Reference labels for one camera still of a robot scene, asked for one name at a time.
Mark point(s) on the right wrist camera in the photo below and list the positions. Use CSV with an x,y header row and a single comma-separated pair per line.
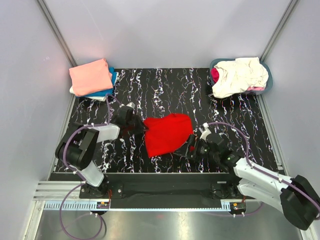
x,y
205,131

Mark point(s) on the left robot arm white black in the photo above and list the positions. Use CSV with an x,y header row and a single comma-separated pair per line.
x,y
77,147

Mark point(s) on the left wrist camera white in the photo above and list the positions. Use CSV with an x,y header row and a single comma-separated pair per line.
x,y
130,105

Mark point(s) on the magenta garment in basket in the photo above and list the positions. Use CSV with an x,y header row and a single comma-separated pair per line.
x,y
214,74

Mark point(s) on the folded pink t shirt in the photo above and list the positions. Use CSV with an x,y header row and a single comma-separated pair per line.
x,y
91,77

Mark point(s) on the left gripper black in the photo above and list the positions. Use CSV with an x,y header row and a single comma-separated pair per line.
x,y
141,127

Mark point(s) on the red t shirt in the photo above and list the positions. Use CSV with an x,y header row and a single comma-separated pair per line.
x,y
167,134

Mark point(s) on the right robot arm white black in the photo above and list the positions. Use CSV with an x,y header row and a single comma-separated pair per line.
x,y
294,197

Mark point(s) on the folded blue t shirt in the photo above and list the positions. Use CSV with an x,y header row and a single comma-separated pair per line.
x,y
110,87

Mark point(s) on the black marbled table mat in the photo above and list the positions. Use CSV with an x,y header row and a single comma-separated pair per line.
x,y
163,91

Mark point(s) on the cream crumpled t shirt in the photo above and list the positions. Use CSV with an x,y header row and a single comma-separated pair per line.
x,y
240,77

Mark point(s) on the folded white t shirt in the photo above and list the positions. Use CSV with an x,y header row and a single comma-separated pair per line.
x,y
98,98

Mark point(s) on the right aluminium corner post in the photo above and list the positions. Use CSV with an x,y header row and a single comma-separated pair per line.
x,y
279,28

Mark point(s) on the aluminium corner post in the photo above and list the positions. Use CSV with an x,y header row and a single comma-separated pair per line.
x,y
56,31
279,28

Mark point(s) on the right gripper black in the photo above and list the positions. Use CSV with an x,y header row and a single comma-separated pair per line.
x,y
184,150

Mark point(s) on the pink garment in basket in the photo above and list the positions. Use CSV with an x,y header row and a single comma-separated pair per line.
x,y
255,89

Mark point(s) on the left aluminium corner post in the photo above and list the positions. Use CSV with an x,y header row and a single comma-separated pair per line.
x,y
56,31

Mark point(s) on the slotted cable duct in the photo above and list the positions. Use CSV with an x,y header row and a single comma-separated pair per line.
x,y
139,206

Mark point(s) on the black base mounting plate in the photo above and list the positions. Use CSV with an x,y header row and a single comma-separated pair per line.
x,y
124,185

